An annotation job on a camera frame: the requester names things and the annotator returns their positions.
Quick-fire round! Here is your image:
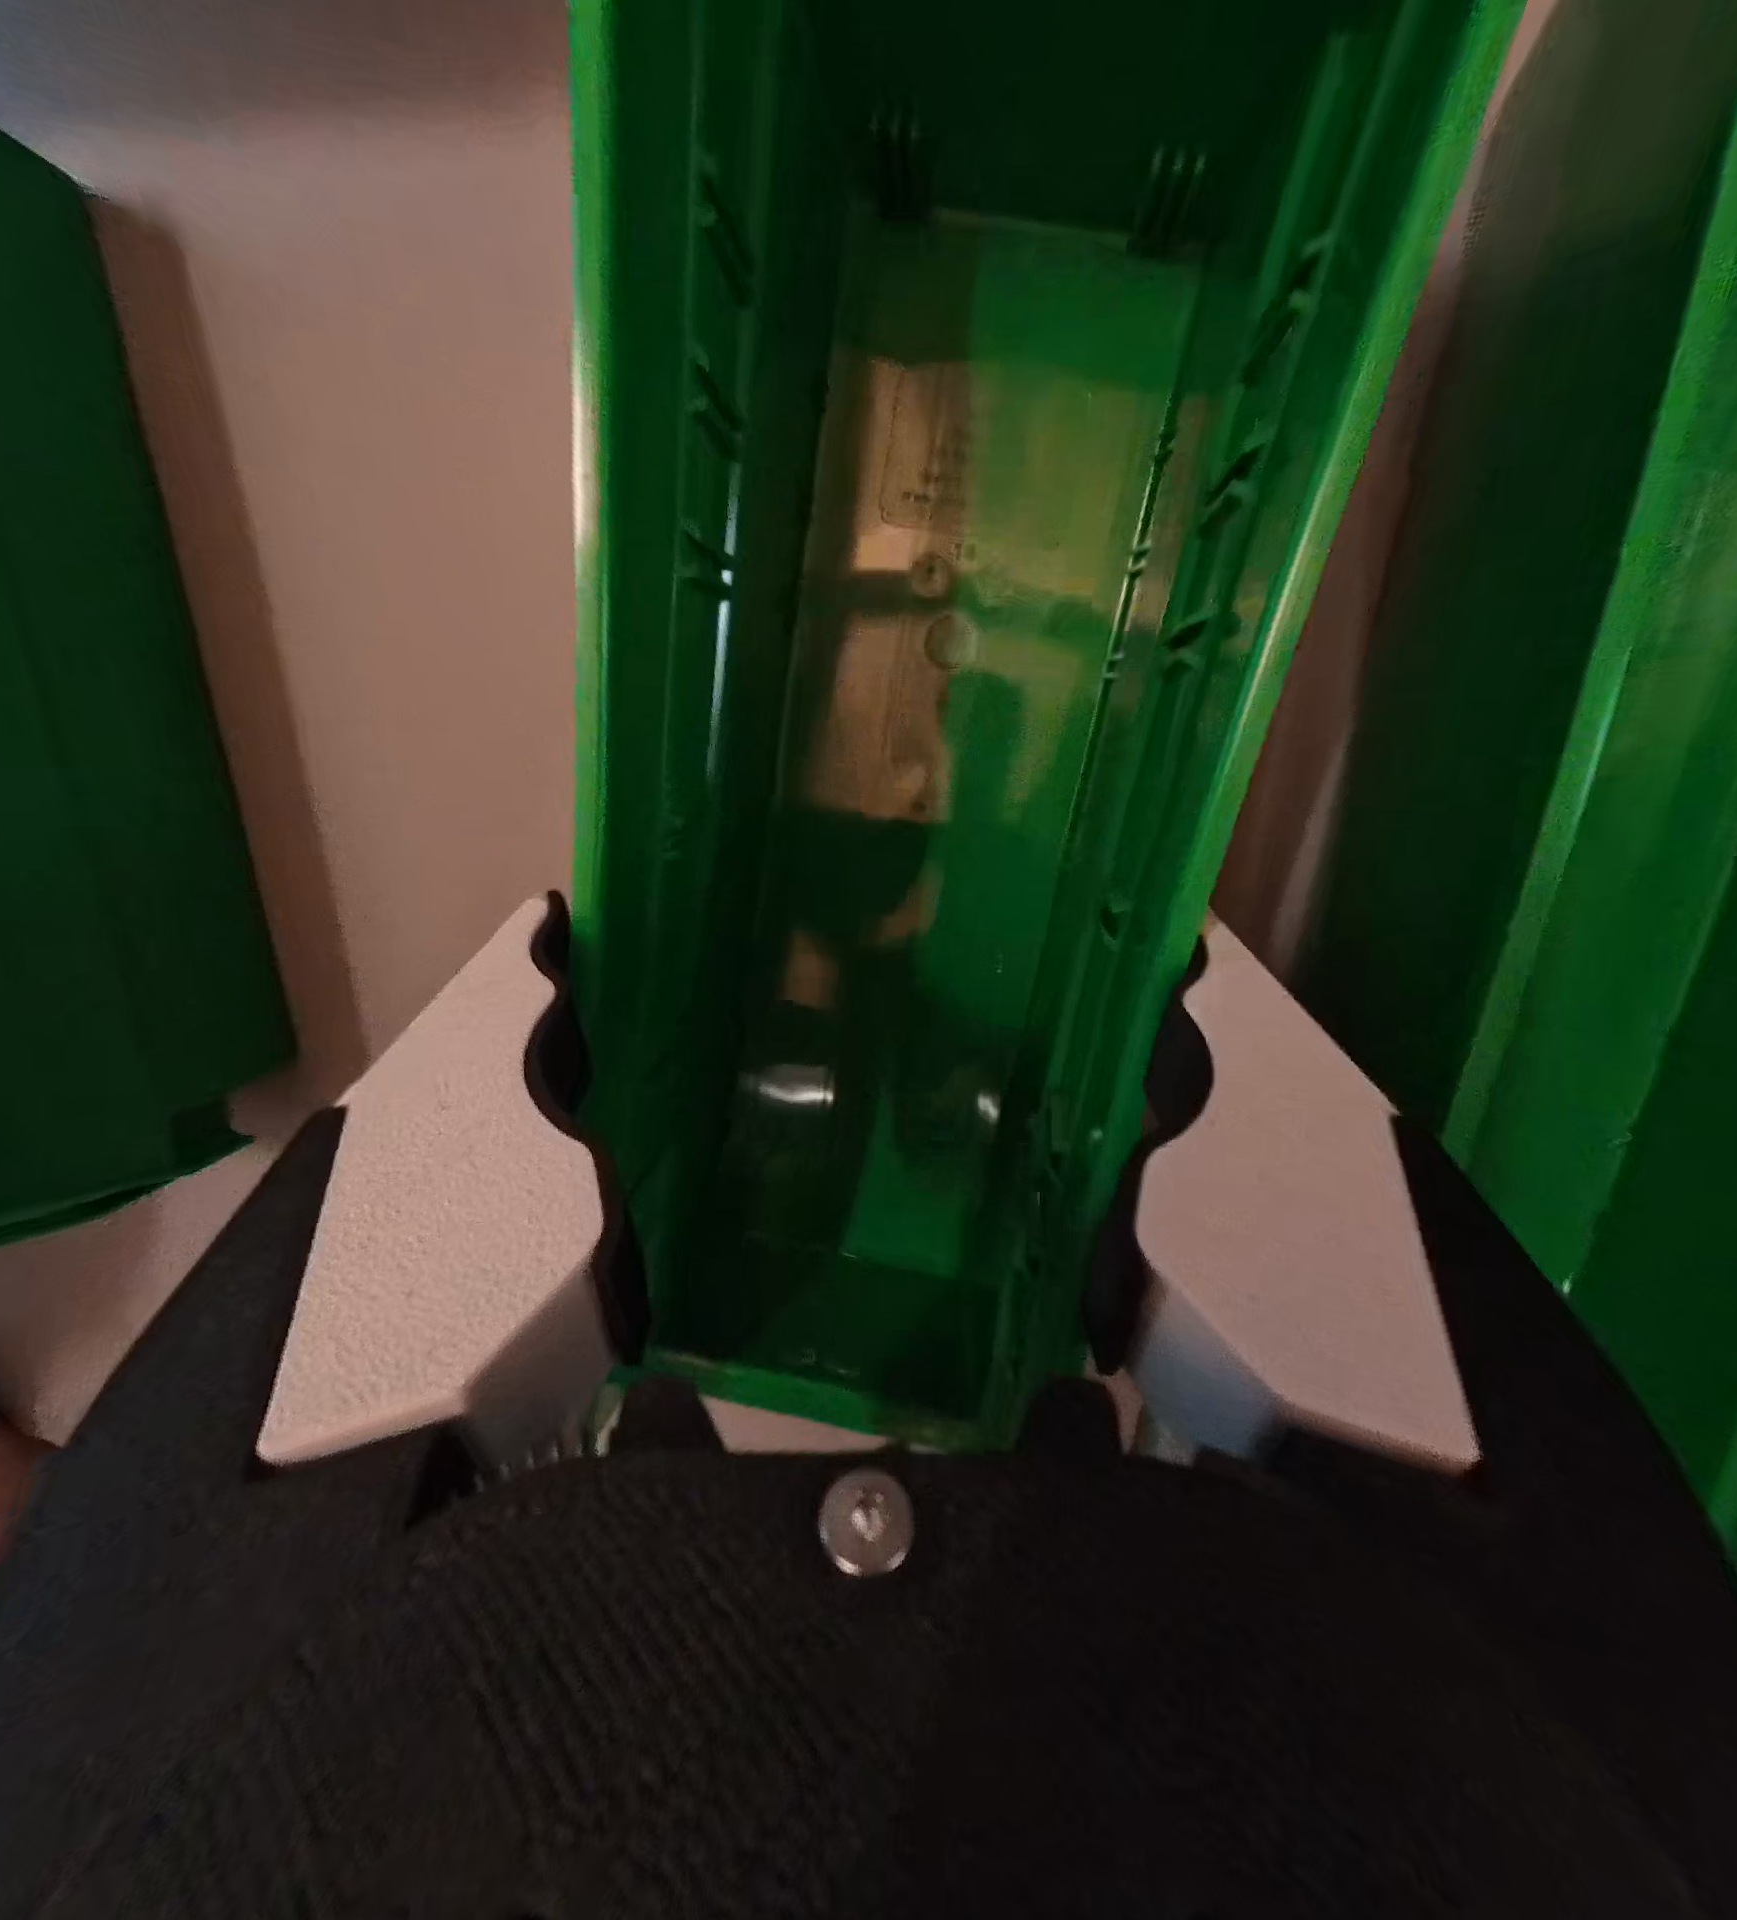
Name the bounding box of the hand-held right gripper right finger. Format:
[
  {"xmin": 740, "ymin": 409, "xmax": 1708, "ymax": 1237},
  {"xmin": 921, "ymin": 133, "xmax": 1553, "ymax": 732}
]
[{"xmin": 1086, "ymin": 917, "xmax": 1485, "ymax": 1469}]

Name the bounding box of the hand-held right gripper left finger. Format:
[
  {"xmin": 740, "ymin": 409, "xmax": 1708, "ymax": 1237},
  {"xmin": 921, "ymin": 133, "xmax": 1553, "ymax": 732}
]
[{"xmin": 252, "ymin": 890, "xmax": 652, "ymax": 1482}]

